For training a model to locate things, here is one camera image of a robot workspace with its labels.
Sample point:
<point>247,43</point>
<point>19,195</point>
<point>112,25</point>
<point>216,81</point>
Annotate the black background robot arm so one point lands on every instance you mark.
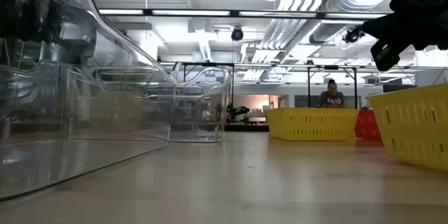
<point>238,111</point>

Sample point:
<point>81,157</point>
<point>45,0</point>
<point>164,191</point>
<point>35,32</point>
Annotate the dark background monitor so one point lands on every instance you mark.
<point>399,88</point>

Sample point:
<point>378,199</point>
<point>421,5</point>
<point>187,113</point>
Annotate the person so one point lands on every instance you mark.
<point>332,98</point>

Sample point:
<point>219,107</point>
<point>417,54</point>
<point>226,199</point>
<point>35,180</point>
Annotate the red slotted plastic basket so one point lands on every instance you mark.
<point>367,126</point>

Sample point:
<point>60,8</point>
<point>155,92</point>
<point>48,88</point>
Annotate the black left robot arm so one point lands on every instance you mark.
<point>21,17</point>

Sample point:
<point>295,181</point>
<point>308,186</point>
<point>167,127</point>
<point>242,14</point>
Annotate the black metal station frame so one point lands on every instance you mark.
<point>210,64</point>
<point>309,87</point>

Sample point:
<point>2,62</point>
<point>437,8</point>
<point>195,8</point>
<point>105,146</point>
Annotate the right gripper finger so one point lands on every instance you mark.
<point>385,26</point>

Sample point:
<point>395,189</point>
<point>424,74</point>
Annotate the ceiling light strip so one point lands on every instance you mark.
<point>120,12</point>
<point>190,13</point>
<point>278,14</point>
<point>355,15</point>

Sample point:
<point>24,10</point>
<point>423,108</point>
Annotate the black round overhead camera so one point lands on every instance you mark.
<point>353,35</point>
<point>237,34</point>

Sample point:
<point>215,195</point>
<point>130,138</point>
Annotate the clear plastic storage bin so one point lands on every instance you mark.
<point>52,161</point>
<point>133,112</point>
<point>203,122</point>

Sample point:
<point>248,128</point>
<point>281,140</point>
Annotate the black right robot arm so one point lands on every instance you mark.
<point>441,14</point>

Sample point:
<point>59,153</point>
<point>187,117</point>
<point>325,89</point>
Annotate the yellow slotted plastic basket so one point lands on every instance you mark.
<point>413,126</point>
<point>311,124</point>

